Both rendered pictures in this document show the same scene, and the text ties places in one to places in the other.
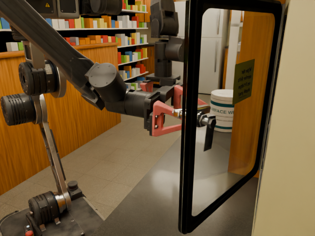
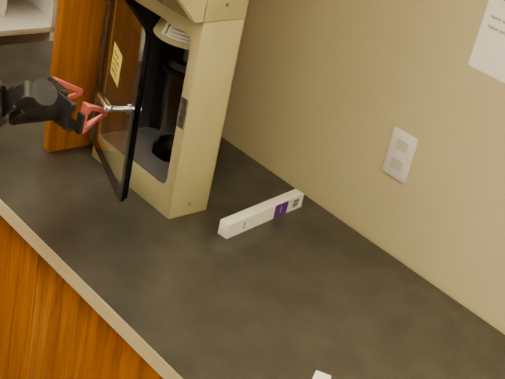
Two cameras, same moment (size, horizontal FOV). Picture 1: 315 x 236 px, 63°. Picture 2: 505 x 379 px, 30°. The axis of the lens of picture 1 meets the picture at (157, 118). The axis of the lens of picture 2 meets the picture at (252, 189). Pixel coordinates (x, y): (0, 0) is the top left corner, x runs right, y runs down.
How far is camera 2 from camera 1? 1.75 m
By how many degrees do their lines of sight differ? 65
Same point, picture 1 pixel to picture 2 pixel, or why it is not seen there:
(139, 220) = (60, 222)
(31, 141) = not seen: outside the picture
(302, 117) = (201, 95)
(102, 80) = (48, 98)
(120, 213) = (38, 225)
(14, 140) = not seen: outside the picture
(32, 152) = not seen: outside the picture
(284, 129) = (195, 103)
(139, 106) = (54, 110)
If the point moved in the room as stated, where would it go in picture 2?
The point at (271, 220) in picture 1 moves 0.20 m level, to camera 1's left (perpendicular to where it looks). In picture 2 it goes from (185, 157) to (139, 190)
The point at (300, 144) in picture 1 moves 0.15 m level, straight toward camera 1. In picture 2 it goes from (201, 108) to (237, 140)
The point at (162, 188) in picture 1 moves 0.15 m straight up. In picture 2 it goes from (31, 193) to (37, 133)
